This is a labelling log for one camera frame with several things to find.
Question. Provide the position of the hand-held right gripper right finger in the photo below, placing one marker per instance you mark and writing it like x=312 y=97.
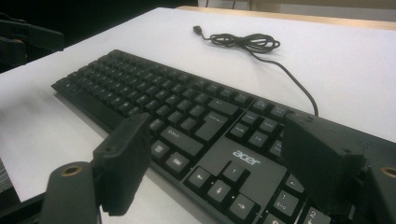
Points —
x=320 y=161

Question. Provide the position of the black computer keyboard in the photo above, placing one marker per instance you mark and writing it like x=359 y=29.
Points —
x=186 y=143

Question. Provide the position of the light wooden table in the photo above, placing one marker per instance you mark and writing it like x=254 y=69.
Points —
x=280 y=17

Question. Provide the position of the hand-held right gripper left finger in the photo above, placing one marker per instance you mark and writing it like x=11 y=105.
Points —
x=121 y=165

